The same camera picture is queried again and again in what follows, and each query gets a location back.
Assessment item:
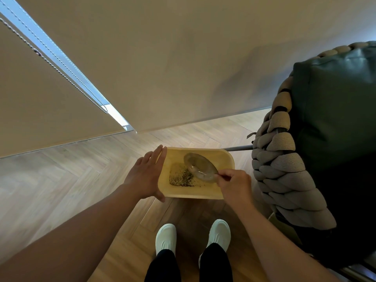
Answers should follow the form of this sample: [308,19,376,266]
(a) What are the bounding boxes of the round glass ashtray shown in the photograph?
[183,152,219,183]

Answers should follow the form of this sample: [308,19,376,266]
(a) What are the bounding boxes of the black trousers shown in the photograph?
[144,243,234,282]

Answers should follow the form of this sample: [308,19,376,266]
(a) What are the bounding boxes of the teal cushion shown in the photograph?
[289,45,376,174]

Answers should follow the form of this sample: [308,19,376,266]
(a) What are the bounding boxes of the person's right forearm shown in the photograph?
[235,199,341,282]

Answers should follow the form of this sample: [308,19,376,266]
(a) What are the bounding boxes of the person's right hand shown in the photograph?
[216,168,253,212]

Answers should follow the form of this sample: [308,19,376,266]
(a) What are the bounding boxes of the person's left hand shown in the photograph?
[123,145,168,203]

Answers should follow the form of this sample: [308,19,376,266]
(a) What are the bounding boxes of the person's left forearm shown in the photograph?
[0,183,141,282]

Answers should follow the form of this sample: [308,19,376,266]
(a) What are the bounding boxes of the gray woven rope chair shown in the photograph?
[223,41,376,282]

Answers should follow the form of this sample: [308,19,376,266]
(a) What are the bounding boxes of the blind bead chain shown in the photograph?
[0,16,109,114]

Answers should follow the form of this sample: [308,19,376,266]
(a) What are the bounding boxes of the yellow plastic waste bin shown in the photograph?
[157,147,235,200]

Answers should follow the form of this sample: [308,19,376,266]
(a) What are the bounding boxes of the white shoe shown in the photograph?
[155,223,177,257]
[198,219,232,269]

